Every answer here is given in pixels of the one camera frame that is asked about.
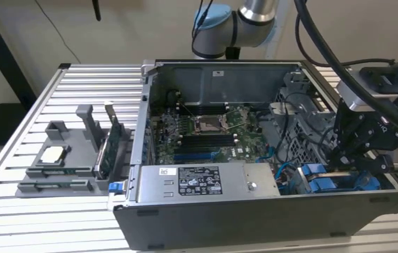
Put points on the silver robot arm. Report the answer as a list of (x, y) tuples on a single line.
[(251, 15)]

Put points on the blue latch tab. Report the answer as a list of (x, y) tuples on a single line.
[(114, 187)]

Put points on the black PC case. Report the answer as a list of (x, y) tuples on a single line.
[(219, 226)]

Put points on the CPU socket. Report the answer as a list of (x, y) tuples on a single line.
[(207, 124)]

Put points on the black RAM slot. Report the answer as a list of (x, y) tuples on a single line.
[(210, 139), (213, 107), (213, 104), (213, 110), (210, 146), (210, 135), (210, 142)]

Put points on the silver CPU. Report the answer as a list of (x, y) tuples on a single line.
[(53, 155)]

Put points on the blue expansion slot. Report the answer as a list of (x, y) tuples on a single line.
[(191, 158)]

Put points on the metal drive cage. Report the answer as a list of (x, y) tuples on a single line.
[(299, 143)]

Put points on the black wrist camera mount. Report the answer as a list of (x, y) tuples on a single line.
[(379, 79)]

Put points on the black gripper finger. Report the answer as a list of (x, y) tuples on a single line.
[(383, 163), (341, 158)]

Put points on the blue disk carrier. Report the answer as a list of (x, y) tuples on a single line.
[(323, 184)]

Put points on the black hanging object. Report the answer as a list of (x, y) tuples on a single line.
[(95, 10)]

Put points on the green motherboard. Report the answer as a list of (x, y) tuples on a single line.
[(241, 137)]

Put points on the green RAM stick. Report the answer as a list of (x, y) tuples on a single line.
[(53, 185), (62, 171)]

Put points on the grey parts rack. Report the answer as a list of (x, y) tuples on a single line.
[(77, 147)]

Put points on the silver power supply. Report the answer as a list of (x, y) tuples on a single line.
[(234, 179)]

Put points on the green graphics card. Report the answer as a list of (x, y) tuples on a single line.
[(109, 147)]

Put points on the hard disk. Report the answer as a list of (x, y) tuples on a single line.
[(315, 169)]

